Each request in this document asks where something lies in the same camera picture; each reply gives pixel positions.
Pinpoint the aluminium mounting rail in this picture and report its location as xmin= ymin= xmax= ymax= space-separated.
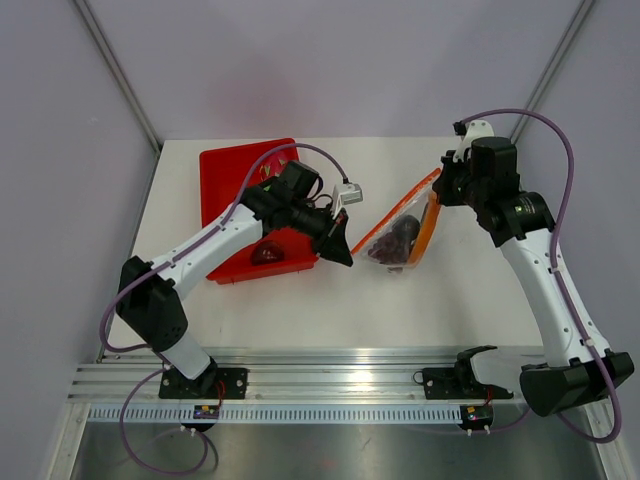
xmin=67 ymin=349 xmax=611 ymax=402

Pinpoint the dark red grape bunch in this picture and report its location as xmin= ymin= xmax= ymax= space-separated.
xmin=367 ymin=232 xmax=413 ymax=265

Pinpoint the dark plum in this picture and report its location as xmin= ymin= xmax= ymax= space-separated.
xmin=392 ymin=214 xmax=421 ymax=245

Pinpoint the right aluminium corner post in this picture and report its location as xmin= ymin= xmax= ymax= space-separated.
xmin=524 ymin=0 xmax=598 ymax=111

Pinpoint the red plastic tray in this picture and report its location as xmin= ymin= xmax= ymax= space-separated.
xmin=199 ymin=138 xmax=317 ymax=285

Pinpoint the left small circuit board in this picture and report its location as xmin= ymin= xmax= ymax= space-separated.
xmin=193 ymin=405 xmax=219 ymax=419

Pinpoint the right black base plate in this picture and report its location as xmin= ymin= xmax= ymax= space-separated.
xmin=419 ymin=367 xmax=514 ymax=401

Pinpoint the aluminium corner post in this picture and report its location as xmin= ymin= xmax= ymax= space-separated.
xmin=70 ymin=0 xmax=163 ymax=160
xmin=524 ymin=0 xmax=598 ymax=111

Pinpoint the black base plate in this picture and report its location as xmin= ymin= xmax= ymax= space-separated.
xmin=419 ymin=367 xmax=514 ymax=401
xmin=158 ymin=366 xmax=249 ymax=400

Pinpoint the small circuit board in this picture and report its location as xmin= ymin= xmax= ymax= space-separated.
xmin=462 ymin=405 xmax=493 ymax=424
xmin=193 ymin=405 xmax=219 ymax=419

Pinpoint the right small circuit board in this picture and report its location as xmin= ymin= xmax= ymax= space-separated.
xmin=462 ymin=405 xmax=493 ymax=424

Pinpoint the red apple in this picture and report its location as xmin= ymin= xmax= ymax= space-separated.
xmin=249 ymin=240 xmax=286 ymax=266

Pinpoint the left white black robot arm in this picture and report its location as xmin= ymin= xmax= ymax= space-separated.
xmin=115 ymin=162 xmax=363 ymax=398

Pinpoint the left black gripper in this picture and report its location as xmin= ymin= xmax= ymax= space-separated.
xmin=287 ymin=200 xmax=353 ymax=267

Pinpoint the left aluminium corner post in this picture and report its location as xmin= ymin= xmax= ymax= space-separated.
xmin=70 ymin=0 xmax=163 ymax=160

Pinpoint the pink dragon fruit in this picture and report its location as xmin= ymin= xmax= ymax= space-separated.
xmin=259 ymin=157 xmax=289 ymax=181

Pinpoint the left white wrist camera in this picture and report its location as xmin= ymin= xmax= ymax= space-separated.
xmin=331 ymin=182 xmax=363 ymax=217

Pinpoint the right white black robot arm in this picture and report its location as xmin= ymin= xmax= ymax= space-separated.
xmin=434 ymin=134 xmax=634 ymax=416

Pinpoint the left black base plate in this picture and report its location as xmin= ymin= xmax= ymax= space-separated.
xmin=158 ymin=366 xmax=249 ymax=400

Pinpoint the white slotted cable duct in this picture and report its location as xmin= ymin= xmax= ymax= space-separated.
xmin=88 ymin=403 xmax=462 ymax=425

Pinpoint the clear orange zip top bag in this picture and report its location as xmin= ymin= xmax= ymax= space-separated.
xmin=351 ymin=168 xmax=441 ymax=273

